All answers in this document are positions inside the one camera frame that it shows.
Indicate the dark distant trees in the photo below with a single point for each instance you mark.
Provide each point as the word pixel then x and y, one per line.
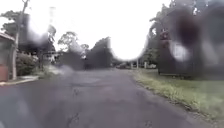
pixel 100 55

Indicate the distant low building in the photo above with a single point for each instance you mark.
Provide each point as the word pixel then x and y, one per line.
pixel 143 64

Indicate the grey asphalt road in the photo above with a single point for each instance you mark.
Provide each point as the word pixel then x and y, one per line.
pixel 106 106

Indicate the grass verge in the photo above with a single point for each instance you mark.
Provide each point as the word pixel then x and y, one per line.
pixel 193 91

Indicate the green bush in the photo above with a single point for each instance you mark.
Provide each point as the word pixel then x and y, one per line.
pixel 25 64

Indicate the row of dark trees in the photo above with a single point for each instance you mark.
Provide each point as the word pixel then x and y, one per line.
pixel 200 50

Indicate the pale concrete kerb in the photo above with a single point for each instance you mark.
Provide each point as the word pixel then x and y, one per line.
pixel 20 80

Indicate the utility pole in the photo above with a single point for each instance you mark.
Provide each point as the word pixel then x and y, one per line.
pixel 14 56

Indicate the red brick building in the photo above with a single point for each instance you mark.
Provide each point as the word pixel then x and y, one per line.
pixel 4 71

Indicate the large green tree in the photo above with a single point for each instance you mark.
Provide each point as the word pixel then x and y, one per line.
pixel 8 28

